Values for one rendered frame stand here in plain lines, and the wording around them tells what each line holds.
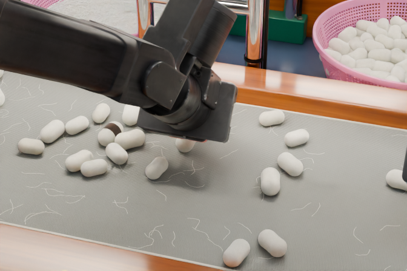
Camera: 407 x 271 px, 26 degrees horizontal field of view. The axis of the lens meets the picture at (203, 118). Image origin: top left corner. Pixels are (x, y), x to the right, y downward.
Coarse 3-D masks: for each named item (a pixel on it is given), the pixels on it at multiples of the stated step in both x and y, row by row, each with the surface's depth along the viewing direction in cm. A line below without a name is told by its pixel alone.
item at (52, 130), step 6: (54, 120) 105; (60, 120) 105; (48, 126) 104; (54, 126) 104; (60, 126) 104; (42, 132) 103; (48, 132) 103; (54, 132) 103; (60, 132) 104; (42, 138) 103; (48, 138) 103; (54, 138) 103
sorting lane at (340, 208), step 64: (0, 128) 107; (128, 128) 107; (256, 128) 107; (320, 128) 107; (384, 128) 107; (0, 192) 96; (64, 192) 96; (128, 192) 96; (192, 192) 96; (256, 192) 96; (320, 192) 96; (384, 192) 96; (192, 256) 88; (256, 256) 88; (320, 256) 88; (384, 256) 88
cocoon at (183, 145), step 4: (176, 140) 102; (180, 140) 101; (184, 140) 101; (188, 140) 101; (176, 144) 102; (180, 144) 101; (184, 144) 101; (188, 144) 101; (192, 144) 102; (180, 148) 102; (184, 148) 101; (188, 148) 102
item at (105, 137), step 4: (116, 124) 104; (120, 124) 104; (104, 128) 103; (120, 128) 104; (100, 132) 103; (104, 132) 102; (108, 132) 103; (112, 132) 103; (100, 136) 103; (104, 136) 102; (108, 136) 102; (112, 136) 103; (100, 140) 103; (104, 140) 102; (108, 140) 102; (112, 140) 103; (104, 144) 103; (108, 144) 103
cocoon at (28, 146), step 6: (24, 138) 102; (18, 144) 102; (24, 144) 101; (30, 144) 101; (36, 144) 101; (42, 144) 102; (24, 150) 102; (30, 150) 101; (36, 150) 101; (42, 150) 102
